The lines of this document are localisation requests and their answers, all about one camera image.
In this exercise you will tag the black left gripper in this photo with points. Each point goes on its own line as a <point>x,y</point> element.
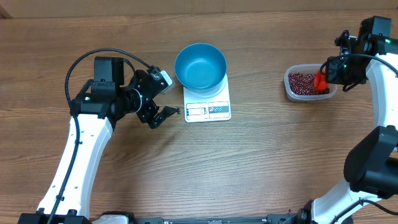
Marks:
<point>165,113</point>

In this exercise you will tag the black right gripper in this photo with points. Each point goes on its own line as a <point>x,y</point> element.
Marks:
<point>335,77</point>

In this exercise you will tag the red measuring scoop blue handle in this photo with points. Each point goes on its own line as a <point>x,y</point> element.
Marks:
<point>320,83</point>

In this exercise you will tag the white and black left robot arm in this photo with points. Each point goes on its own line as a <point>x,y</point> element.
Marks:
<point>102,101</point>

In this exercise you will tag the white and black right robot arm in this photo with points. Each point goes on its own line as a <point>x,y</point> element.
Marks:
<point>370,173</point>

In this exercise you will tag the white digital kitchen scale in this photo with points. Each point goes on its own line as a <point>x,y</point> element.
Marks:
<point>208,106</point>

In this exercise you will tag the blue metal bowl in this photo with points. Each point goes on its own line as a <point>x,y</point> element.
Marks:
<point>200,67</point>

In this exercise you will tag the clear plastic container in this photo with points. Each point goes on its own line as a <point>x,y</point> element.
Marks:
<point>306,68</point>

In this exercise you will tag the red beans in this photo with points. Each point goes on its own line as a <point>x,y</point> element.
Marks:
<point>303,84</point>

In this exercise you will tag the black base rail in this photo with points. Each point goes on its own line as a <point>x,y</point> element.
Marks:
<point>217,220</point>

